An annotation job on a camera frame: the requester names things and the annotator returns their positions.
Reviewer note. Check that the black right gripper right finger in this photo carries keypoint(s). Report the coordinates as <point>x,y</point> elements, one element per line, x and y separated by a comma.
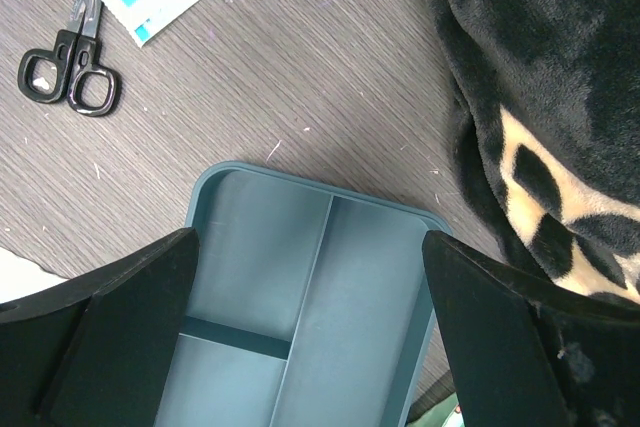
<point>525,352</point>

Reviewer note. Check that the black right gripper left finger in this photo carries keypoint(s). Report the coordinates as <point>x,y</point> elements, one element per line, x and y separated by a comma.
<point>96,350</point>

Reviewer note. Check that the dark teal divided tray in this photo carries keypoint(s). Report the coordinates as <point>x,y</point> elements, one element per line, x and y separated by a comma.
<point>310,305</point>

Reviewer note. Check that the light green cloth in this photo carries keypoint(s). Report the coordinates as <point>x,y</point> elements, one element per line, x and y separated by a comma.
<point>447,413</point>

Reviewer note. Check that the small white gauze packet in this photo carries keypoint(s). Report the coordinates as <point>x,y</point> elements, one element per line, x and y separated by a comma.
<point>20,277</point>

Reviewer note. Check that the black floral plush blanket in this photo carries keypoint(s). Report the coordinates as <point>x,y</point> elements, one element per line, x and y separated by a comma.
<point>545,134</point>

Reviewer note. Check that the black handled scissors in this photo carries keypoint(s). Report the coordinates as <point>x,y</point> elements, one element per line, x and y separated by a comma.
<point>75,56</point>

